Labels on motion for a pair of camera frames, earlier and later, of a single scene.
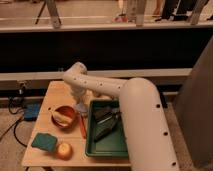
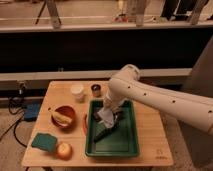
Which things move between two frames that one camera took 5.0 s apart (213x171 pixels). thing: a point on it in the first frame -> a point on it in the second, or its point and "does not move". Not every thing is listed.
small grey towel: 81,108 -> 107,116
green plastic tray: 114,142 does not move
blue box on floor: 31,110 does not move
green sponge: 44,141 does not move
